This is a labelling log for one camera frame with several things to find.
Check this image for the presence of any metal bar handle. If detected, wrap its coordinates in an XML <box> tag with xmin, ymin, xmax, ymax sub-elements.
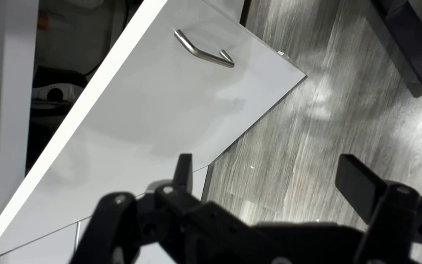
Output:
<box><xmin>172</xmin><ymin>27</ymin><xmax>235</xmax><ymax>68</ymax></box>

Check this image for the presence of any white cabinet panel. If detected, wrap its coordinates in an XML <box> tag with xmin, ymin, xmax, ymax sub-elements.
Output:
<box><xmin>0</xmin><ymin>164</ymin><xmax>213</xmax><ymax>264</ymax></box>

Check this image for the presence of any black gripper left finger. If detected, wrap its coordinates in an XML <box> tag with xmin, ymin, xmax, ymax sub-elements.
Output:
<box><xmin>68</xmin><ymin>152</ymin><xmax>252</xmax><ymax>264</ymax></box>

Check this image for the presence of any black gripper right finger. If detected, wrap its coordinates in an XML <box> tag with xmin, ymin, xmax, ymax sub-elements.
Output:
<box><xmin>334</xmin><ymin>152</ymin><xmax>422</xmax><ymax>264</ymax></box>

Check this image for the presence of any white cabinet door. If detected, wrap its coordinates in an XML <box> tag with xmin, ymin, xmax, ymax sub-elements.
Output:
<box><xmin>0</xmin><ymin>0</ymin><xmax>307</xmax><ymax>262</ymax></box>

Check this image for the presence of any white cabinet frame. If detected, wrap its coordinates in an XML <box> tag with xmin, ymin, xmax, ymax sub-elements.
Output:
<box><xmin>0</xmin><ymin>0</ymin><xmax>41</xmax><ymax>240</ymax></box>

